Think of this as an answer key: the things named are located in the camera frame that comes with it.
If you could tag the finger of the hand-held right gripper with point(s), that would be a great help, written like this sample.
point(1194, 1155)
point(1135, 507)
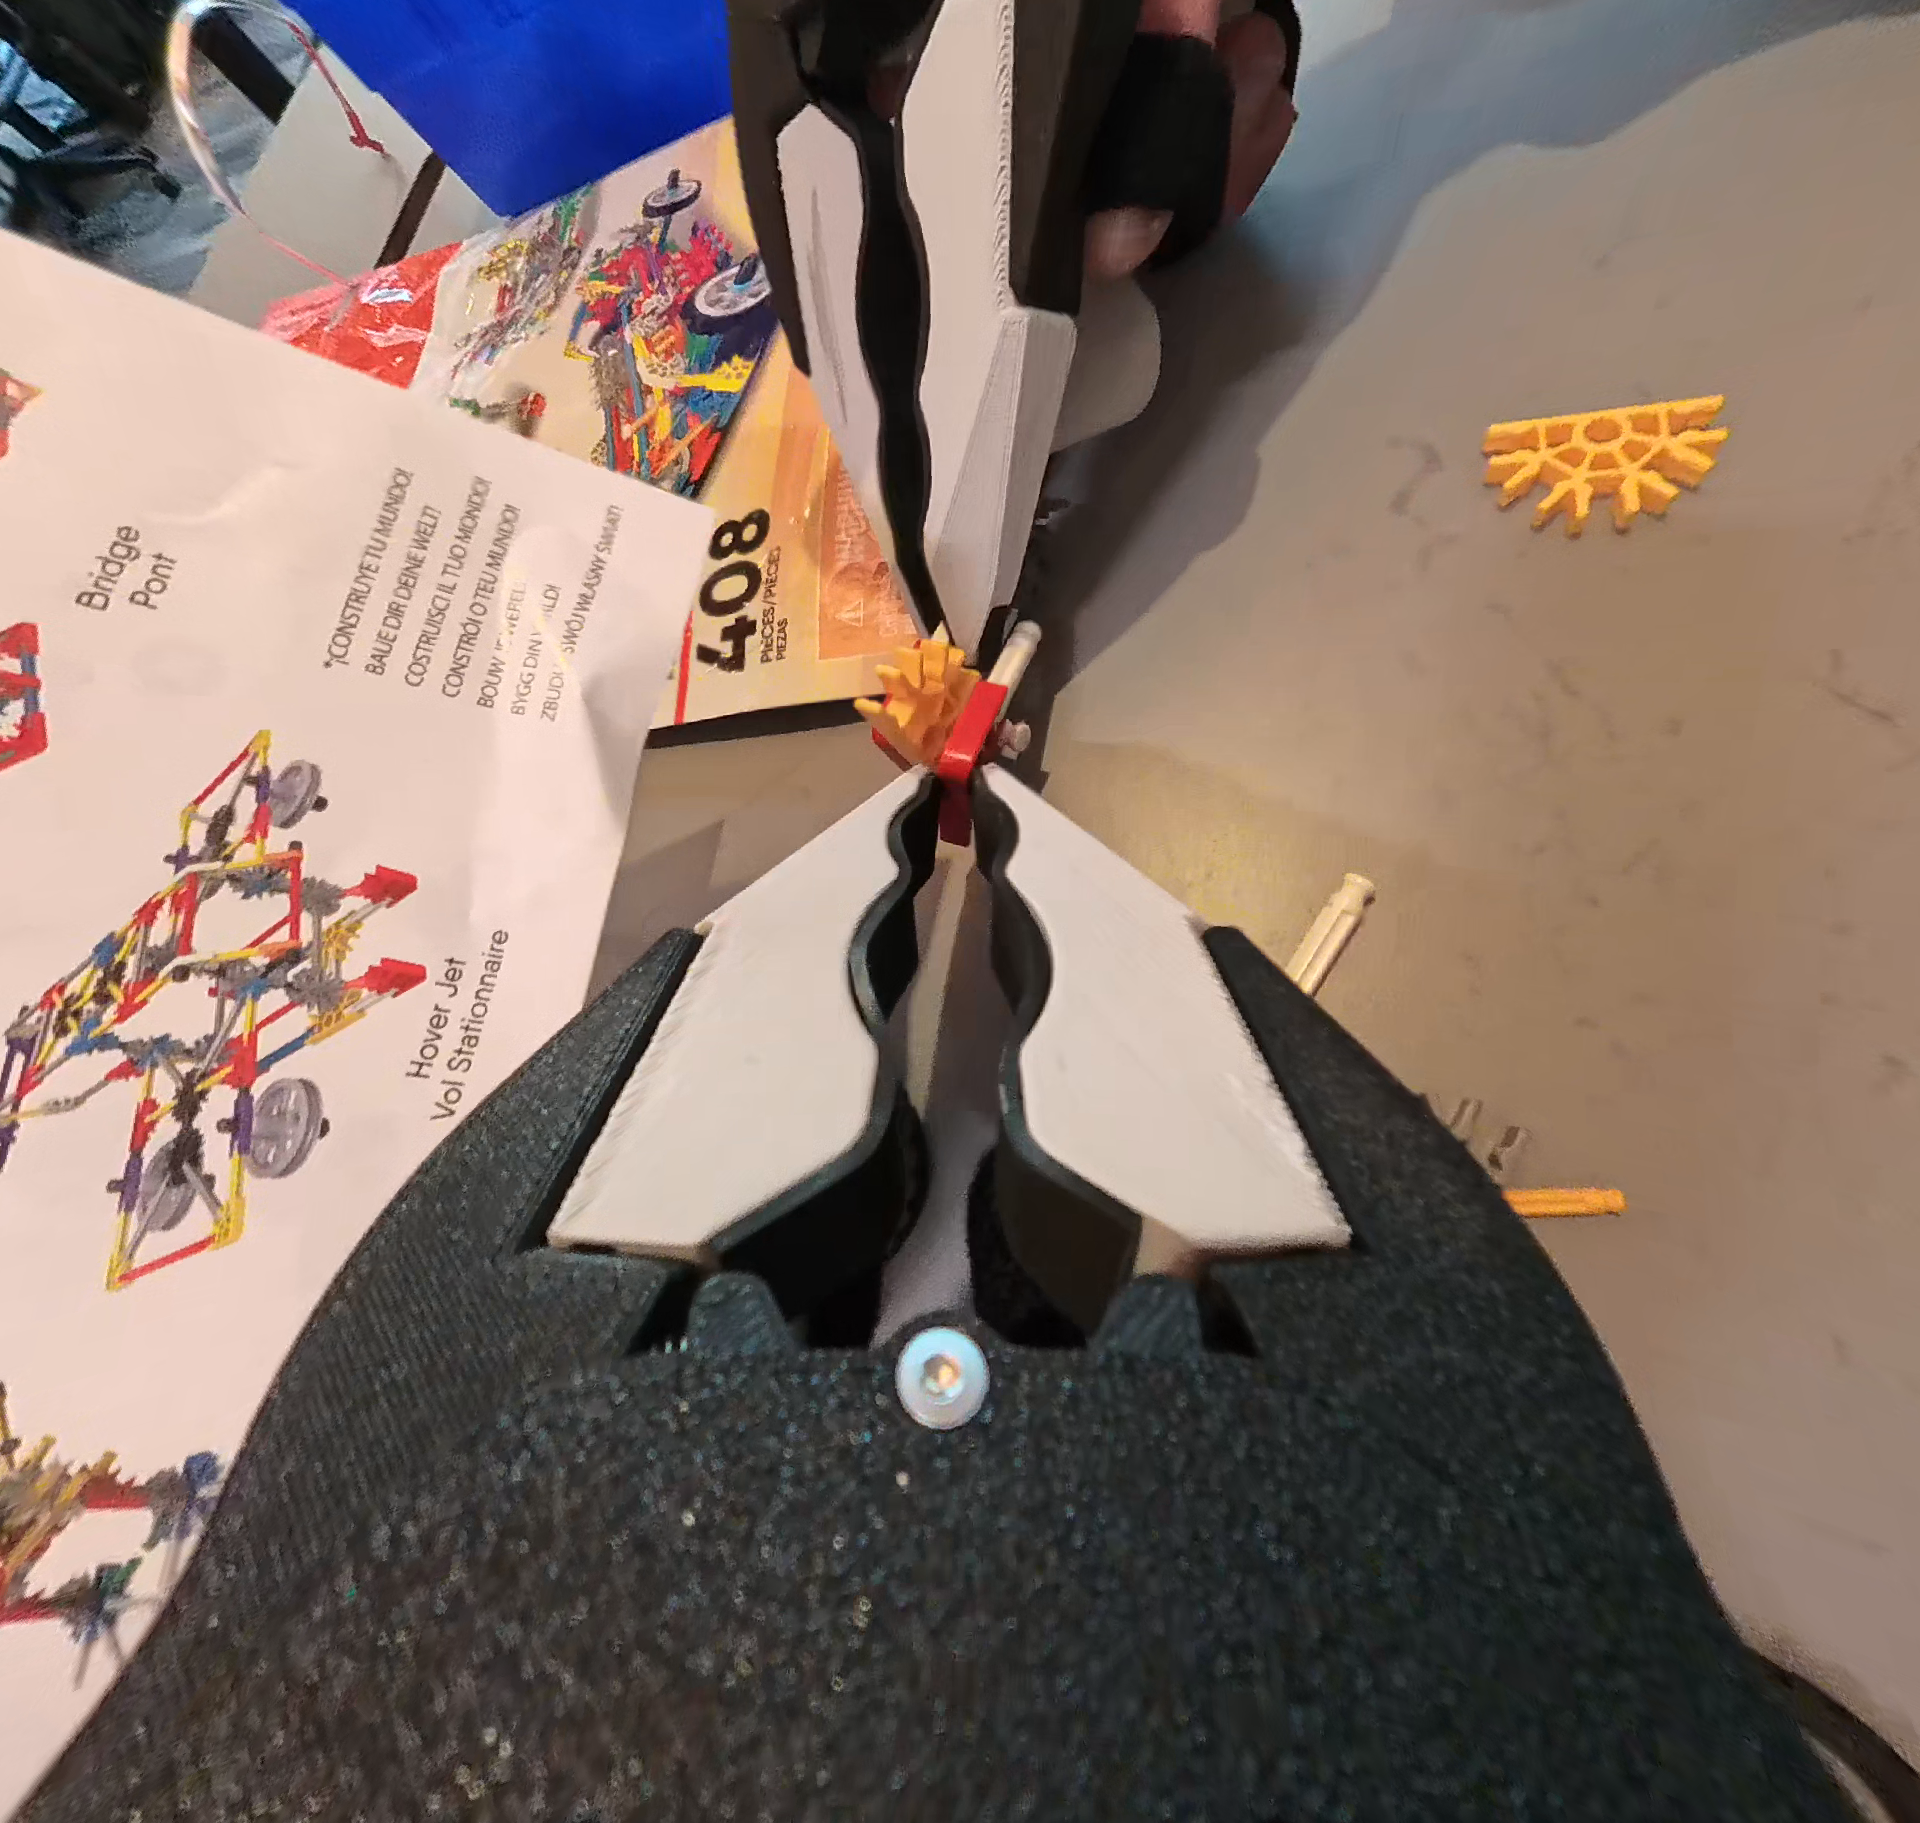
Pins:
point(833, 249)
point(975, 278)

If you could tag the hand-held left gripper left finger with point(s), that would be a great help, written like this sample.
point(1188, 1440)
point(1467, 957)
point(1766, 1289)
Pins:
point(721, 1073)

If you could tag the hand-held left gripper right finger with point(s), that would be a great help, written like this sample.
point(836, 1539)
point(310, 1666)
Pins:
point(1185, 1088)

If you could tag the white rod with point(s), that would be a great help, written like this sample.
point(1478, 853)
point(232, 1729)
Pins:
point(1017, 653)

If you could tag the red connector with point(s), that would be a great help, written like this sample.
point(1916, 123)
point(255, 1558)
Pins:
point(972, 744)

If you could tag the connector assembly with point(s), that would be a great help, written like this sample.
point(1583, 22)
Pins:
point(916, 698)

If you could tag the building instruction sheet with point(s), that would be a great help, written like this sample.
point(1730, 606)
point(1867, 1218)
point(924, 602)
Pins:
point(300, 653)

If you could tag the person's right hand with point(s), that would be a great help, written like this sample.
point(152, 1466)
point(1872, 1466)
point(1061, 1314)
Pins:
point(1263, 113)

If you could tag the short white spacer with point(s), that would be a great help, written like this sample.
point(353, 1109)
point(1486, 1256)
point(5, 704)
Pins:
point(1335, 923)

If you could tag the blue plastic bin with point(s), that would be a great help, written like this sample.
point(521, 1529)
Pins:
point(525, 39)

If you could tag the grey snowflake connector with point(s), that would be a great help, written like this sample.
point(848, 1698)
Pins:
point(1507, 1142)

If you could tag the colourful toy packaging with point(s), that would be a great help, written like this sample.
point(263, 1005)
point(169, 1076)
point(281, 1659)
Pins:
point(721, 579)

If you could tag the long yellow rod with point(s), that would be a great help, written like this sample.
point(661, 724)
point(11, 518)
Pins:
point(1567, 1201)

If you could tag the yellow connector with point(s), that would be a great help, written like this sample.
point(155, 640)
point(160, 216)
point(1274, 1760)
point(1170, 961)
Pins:
point(1606, 449)

